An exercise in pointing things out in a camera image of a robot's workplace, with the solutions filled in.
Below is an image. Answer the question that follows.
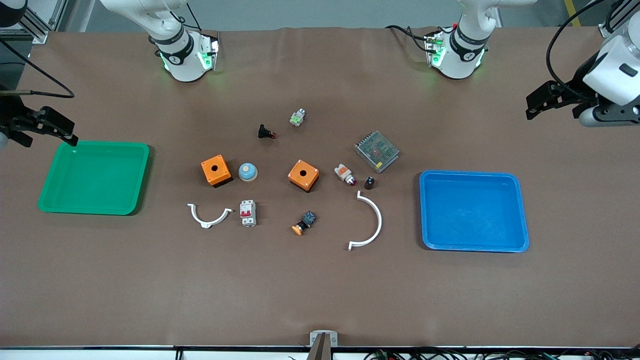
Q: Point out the grey table edge clamp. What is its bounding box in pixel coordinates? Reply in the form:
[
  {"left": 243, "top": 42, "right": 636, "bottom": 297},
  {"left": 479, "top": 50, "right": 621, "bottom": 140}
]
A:
[{"left": 309, "top": 330, "right": 339, "bottom": 360}]

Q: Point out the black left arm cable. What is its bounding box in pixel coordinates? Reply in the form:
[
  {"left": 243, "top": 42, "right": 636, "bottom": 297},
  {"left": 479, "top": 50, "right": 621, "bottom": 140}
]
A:
[{"left": 546, "top": 0, "right": 608, "bottom": 93}]

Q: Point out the blue plastic tray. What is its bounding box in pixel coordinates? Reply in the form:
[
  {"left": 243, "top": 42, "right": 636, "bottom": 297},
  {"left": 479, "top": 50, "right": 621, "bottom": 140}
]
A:
[{"left": 419, "top": 170, "right": 530, "bottom": 253}]

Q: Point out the green plastic tray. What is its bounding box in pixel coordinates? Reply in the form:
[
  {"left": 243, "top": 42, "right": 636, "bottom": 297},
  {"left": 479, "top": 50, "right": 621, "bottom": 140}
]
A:
[{"left": 38, "top": 140, "right": 151, "bottom": 216}]

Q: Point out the large white curved bracket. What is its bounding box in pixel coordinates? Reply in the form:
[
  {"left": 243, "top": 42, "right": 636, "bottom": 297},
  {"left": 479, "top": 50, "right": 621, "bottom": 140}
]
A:
[{"left": 348, "top": 190, "right": 383, "bottom": 252}]

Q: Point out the orange button enclosure box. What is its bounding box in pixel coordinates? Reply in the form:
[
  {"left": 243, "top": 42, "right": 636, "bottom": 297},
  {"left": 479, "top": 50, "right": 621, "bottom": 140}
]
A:
[
  {"left": 201, "top": 154, "right": 233, "bottom": 188},
  {"left": 287, "top": 159, "right": 320, "bottom": 193}
]

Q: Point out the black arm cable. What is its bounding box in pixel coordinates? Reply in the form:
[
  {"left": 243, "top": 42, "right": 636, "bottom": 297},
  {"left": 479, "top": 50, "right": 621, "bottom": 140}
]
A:
[
  {"left": 546, "top": 0, "right": 608, "bottom": 93},
  {"left": 0, "top": 39, "right": 76, "bottom": 99}
]

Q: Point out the small white curved bracket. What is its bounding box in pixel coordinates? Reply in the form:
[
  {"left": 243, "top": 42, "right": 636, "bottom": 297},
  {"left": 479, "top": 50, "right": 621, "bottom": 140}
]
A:
[{"left": 187, "top": 202, "right": 234, "bottom": 229}]

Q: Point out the white circuit breaker red switch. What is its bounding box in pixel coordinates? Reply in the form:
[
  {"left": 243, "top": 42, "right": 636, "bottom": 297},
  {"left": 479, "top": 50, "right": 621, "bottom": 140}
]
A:
[{"left": 239, "top": 199, "right": 257, "bottom": 228}]

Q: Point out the metal mesh power supply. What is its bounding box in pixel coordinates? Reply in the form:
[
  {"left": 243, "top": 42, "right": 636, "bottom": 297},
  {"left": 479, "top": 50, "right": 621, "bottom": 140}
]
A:
[{"left": 354, "top": 130, "right": 400, "bottom": 174}]

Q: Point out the black base cable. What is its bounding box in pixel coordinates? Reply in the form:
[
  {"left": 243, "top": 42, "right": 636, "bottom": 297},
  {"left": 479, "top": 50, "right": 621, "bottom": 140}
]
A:
[{"left": 385, "top": 24, "right": 436, "bottom": 53}]

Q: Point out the aluminium frame profile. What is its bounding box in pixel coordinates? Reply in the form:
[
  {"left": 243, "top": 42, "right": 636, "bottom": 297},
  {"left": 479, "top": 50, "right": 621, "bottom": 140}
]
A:
[
  {"left": 17, "top": 0, "right": 71, "bottom": 45},
  {"left": 599, "top": 0, "right": 632, "bottom": 39}
]

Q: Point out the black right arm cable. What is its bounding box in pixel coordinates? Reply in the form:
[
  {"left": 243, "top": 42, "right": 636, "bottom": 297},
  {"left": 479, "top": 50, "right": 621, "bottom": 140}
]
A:
[{"left": 0, "top": 39, "right": 76, "bottom": 99}]

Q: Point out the brown table mat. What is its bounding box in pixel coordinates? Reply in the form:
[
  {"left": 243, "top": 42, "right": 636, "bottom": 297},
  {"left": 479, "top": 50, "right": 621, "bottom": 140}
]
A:
[{"left": 0, "top": 25, "right": 640, "bottom": 349}]

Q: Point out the orange white red indicator light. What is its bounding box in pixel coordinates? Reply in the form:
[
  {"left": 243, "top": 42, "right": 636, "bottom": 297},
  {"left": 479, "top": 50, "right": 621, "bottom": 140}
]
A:
[{"left": 334, "top": 163, "right": 358, "bottom": 187}]

